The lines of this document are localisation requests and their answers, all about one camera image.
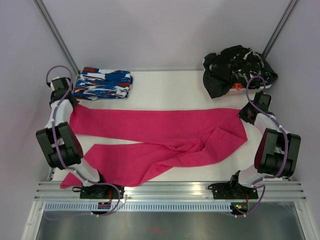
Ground pink trousers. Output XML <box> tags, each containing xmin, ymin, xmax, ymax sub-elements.
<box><xmin>70</xmin><ymin>105</ymin><xmax>248</xmax><ymax>187</ymax></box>

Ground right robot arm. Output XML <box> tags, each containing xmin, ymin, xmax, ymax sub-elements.
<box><xmin>227</xmin><ymin>91</ymin><xmax>301</xmax><ymax>198</ymax></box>

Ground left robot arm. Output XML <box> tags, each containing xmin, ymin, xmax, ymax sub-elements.
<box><xmin>36</xmin><ymin>77</ymin><xmax>109</xmax><ymax>199</ymax></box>

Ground folded blue patterned trousers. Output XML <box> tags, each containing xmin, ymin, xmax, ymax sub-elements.
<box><xmin>73</xmin><ymin>67</ymin><xmax>134</xmax><ymax>101</ymax></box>

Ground white basket with orange item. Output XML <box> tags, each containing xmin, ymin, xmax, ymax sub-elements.
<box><xmin>226</xmin><ymin>83</ymin><xmax>272</xmax><ymax>96</ymax></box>

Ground black patterned clothes pile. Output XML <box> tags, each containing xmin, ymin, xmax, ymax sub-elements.
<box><xmin>202</xmin><ymin>45</ymin><xmax>278</xmax><ymax>99</ymax></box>

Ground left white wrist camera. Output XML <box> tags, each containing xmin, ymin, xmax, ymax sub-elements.
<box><xmin>49</xmin><ymin>77</ymin><xmax>71</xmax><ymax>91</ymax></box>

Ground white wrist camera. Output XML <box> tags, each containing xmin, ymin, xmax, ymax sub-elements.
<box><xmin>253</xmin><ymin>91</ymin><xmax>272</xmax><ymax>112</ymax></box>
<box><xmin>49</xmin><ymin>77</ymin><xmax>71</xmax><ymax>91</ymax></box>

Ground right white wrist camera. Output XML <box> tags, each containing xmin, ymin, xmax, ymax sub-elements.
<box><xmin>253</xmin><ymin>91</ymin><xmax>272</xmax><ymax>112</ymax></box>

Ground left frame post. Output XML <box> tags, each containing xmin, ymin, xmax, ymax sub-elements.
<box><xmin>33</xmin><ymin>0</ymin><xmax>80</xmax><ymax>74</ymax></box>

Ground frame post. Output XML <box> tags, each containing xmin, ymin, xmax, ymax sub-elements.
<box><xmin>33</xmin><ymin>0</ymin><xmax>80</xmax><ymax>74</ymax></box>
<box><xmin>262</xmin><ymin>0</ymin><xmax>300</xmax><ymax>59</ymax></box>

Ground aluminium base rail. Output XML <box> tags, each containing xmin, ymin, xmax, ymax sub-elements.
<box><xmin>33</xmin><ymin>180</ymin><xmax>307</xmax><ymax>202</ymax></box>

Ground slotted cable duct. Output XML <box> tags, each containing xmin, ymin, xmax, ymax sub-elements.
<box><xmin>44</xmin><ymin>201</ymin><xmax>248</xmax><ymax>212</ymax></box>

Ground right frame post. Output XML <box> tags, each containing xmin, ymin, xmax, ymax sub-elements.
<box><xmin>262</xmin><ymin>0</ymin><xmax>300</xmax><ymax>59</ymax></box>

